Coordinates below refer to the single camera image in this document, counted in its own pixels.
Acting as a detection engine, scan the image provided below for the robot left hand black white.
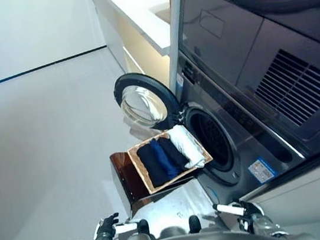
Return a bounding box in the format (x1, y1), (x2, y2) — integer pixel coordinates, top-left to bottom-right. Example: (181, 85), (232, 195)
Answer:
(91, 209), (141, 240)

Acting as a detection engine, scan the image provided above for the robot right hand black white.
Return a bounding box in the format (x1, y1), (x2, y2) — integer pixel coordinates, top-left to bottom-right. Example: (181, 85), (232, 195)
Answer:
(213, 197), (266, 230)

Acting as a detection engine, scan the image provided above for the black garment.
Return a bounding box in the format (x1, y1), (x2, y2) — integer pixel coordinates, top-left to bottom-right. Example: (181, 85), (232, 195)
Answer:
(158, 134), (191, 174)
(136, 143), (170, 189)

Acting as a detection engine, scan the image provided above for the white towel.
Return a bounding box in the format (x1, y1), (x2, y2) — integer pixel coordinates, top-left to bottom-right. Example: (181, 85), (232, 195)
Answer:
(168, 121), (208, 172)

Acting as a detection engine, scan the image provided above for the blue garment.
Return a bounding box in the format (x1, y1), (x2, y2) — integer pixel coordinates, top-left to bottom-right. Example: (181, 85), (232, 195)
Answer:
(149, 135), (180, 180)

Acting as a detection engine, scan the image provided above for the dark grey washing machine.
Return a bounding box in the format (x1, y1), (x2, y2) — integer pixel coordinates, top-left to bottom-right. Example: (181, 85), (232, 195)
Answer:
(174, 0), (320, 159)
(168, 38), (311, 209)

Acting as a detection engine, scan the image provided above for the round glass washing machine door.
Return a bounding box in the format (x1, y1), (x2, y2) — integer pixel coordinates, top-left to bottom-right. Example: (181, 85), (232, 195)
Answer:
(111, 66), (186, 135)

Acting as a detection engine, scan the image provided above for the robot left leg silver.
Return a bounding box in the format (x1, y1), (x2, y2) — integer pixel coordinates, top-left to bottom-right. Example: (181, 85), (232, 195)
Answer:
(120, 218), (152, 240)

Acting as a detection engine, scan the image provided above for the robot leg silver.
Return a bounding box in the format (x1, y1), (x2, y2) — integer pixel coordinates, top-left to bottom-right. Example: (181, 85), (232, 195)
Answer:
(158, 215), (202, 240)
(120, 218), (152, 240)

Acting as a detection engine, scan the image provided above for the brown glossy wooden stool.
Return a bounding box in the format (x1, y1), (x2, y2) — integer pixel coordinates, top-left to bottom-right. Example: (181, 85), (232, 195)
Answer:
(108, 141), (205, 219)

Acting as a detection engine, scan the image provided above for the robot right leg silver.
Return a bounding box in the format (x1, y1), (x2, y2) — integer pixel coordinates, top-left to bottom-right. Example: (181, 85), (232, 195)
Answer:
(158, 215), (202, 240)

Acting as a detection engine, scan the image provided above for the large wicker laundry basket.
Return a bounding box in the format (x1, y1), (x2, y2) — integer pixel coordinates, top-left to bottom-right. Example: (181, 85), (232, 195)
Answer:
(125, 121), (217, 196)

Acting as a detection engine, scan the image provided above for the white vertical side panel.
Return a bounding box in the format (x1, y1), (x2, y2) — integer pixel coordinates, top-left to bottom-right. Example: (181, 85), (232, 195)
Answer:
(156, 0), (199, 96)

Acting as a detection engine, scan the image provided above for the white counter cabinet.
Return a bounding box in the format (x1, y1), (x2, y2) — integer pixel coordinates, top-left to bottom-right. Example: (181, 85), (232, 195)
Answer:
(90, 0), (183, 81)

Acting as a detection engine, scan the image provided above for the white appliance enclosure base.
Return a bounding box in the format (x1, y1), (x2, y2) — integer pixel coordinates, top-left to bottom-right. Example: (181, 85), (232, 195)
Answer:
(233, 145), (320, 240)

